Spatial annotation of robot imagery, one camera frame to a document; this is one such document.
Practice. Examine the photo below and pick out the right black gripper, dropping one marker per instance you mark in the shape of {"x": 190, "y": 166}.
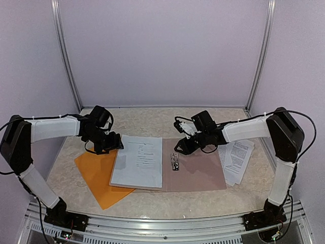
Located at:
{"x": 183, "y": 143}

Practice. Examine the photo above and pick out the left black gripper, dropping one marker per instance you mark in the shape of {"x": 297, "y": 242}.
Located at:
{"x": 115, "y": 142}

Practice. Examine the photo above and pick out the white printed sheet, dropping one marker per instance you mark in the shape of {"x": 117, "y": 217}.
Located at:
{"x": 139, "y": 164}

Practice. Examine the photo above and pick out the pink-brown file folder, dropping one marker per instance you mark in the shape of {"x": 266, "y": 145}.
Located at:
{"x": 197, "y": 171}

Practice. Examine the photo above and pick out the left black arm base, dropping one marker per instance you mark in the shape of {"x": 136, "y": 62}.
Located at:
{"x": 66, "y": 219}

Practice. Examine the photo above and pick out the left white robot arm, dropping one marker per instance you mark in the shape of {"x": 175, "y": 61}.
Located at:
{"x": 24, "y": 135}

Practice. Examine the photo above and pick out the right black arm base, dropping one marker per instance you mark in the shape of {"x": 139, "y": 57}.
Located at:
{"x": 270, "y": 215}

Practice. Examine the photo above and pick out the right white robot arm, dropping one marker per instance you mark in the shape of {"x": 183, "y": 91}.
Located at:
{"x": 283, "y": 130}

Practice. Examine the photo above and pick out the metal folder clip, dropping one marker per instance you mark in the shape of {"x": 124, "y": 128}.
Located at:
{"x": 175, "y": 161}

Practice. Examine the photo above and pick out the orange folder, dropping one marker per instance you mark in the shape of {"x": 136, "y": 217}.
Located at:
{"x": 96, "y": 170}

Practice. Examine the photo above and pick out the white printed sheet dense text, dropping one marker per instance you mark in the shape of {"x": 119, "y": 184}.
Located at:
{"x": 234, "y": 160}

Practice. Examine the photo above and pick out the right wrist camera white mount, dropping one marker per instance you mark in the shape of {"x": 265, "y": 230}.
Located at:
{"x": 187, "y": 129}

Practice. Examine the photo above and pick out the left aluminium frame post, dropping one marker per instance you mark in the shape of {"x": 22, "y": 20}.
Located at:
{"x": 64, "y": 53}

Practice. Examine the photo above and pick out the aluminium frame post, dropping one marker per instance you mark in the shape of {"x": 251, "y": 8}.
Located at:
{"x": 262, "y": 54}
{"x": 64, "y": 53}

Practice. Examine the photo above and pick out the right aluminium frame post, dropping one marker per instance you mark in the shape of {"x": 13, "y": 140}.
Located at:
{"x": 262, "y": 54}

